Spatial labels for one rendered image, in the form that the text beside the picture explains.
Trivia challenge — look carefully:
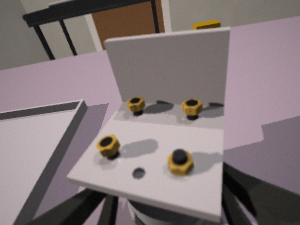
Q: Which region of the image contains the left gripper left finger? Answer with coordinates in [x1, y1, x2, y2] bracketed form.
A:
[25, 188, 119, 225]

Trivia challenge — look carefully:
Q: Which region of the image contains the white l-shaped bracket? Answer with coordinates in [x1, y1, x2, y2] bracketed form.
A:
[67, 27, 230, 222]

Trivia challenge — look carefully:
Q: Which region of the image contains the yellow hex nut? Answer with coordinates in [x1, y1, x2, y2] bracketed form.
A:
[167, 151, 194, 176]
[127, 97, 145, 112]
[182, 99, 203, 115]
[96, 135, 121, 157]

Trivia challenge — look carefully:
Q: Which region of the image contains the shallow light grey rectangular tray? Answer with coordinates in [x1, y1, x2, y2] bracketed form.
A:
[0, 99, 88, 225]

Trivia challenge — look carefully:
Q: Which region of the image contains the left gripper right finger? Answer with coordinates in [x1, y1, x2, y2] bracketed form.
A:
[221, 162, 300, 225]

